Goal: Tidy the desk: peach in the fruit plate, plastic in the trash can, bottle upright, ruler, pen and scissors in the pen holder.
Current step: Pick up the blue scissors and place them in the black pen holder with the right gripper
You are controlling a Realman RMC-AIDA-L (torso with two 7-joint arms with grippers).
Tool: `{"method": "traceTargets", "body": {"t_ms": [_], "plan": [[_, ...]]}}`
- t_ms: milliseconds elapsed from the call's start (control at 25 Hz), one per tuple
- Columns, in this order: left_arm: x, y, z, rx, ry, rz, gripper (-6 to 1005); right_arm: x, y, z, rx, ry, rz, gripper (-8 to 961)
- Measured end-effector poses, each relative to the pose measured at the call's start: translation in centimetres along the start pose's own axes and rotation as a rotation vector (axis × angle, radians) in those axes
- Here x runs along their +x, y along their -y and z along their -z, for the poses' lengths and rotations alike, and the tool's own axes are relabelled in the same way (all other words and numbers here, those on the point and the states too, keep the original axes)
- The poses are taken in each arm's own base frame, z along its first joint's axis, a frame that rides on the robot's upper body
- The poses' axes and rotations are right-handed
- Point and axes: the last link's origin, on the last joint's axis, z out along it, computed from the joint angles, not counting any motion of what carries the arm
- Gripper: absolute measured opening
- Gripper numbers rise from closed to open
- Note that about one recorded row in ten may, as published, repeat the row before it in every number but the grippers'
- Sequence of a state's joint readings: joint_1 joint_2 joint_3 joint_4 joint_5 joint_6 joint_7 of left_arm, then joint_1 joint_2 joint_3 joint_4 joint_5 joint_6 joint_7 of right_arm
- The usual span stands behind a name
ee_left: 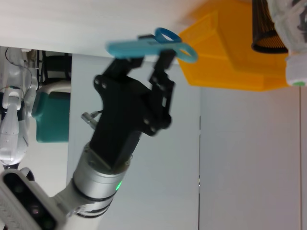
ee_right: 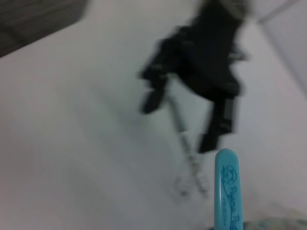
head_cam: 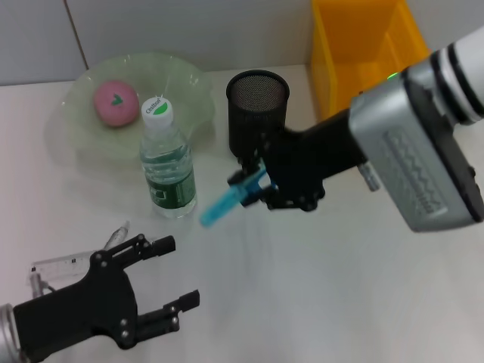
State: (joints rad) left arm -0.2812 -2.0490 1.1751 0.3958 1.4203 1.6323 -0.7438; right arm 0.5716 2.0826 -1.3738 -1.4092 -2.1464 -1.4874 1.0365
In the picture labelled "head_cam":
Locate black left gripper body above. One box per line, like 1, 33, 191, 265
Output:
13, 249, 139, 362

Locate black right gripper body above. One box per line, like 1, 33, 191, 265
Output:
264, 109, 368, 213

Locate blue scissors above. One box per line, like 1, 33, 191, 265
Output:
200, 158, 279, 228

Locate clear plastic ruler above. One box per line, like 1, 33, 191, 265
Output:
28, 237, 160, 284

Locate clear green-label water bottle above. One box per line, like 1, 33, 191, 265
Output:
139, 96, 198, 221

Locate pink peach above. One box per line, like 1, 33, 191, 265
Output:
93, 79, 140, 129

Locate black mesh pen holder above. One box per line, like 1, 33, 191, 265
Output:
225, 70, 290, 160

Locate green glass fruit plate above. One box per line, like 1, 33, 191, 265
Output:
60, 51, 217, 168

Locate yellow plastic bin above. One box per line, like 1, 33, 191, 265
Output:
310, 0, 432, 121

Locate dark left arm cable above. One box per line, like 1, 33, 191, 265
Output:
29, 273, 54, 300

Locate grey right arm cable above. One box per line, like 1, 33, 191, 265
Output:
358, 161, 380, 193

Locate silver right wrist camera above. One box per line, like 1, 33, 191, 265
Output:
349, 70, 484, 233

